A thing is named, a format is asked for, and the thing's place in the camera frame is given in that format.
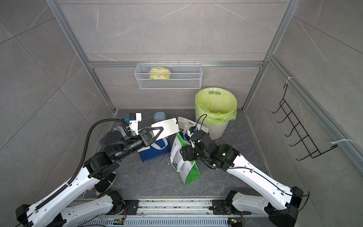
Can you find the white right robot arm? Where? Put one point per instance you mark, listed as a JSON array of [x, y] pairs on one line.
[[280, 203]]

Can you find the white wire mesh basket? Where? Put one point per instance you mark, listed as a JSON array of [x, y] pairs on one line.
[[183, 76]]

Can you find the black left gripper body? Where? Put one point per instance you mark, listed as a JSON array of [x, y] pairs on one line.
[[144, 136]]

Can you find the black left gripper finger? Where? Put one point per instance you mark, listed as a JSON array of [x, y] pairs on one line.
[[160, 136], [155, 131]]

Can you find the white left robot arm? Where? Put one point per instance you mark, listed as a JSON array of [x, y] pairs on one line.
[[54, 210]]

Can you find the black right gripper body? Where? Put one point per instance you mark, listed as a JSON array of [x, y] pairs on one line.
[[190, 152]]

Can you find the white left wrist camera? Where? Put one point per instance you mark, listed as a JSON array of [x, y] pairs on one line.
[[133, 122]]

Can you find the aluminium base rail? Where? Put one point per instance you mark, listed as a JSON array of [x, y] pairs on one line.
[[177, 212]]

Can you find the plush doll striped shirt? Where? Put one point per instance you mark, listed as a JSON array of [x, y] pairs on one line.
[[104, 185]]

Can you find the white trash bin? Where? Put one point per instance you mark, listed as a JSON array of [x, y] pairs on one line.
[[216, 122]]

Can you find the blue white paper bag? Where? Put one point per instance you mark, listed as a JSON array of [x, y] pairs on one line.
[[185, 124], [156, 149]]

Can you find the green trash bag liner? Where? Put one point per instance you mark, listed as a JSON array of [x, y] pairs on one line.
[[215, 100]]

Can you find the green white paper bag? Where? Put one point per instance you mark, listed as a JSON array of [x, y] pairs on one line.
[[187, 170]]

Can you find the yellow wet wipes pack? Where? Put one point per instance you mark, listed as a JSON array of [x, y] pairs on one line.
[[159, 73]]

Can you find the black wire hook rack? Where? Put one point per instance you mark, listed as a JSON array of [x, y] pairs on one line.
[[298, 129]]

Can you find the receipt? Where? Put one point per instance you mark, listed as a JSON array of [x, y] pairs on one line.
[[170, 127]]

